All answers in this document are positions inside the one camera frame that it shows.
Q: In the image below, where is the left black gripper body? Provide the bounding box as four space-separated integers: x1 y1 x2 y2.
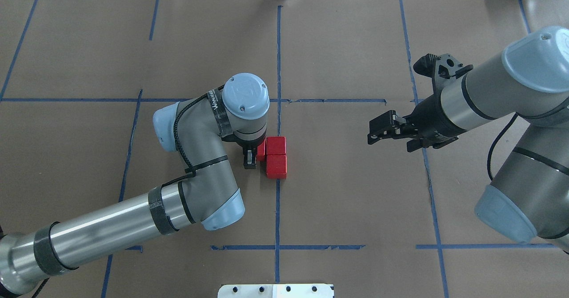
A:
234 133 266 152

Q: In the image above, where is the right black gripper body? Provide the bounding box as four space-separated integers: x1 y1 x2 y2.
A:
404 96 467 152

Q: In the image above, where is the red block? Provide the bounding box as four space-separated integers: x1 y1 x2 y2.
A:
265 155 287 180
256 138 266 162
265 136 287 156

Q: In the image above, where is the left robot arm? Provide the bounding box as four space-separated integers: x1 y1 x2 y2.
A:
1 73 270 298

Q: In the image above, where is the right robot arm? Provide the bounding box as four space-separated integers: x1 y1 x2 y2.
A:
367 26 569 254

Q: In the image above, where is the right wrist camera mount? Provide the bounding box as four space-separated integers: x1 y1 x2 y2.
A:
413 53 474 94

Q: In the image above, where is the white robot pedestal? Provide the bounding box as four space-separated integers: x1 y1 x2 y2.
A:
217 283 335 298

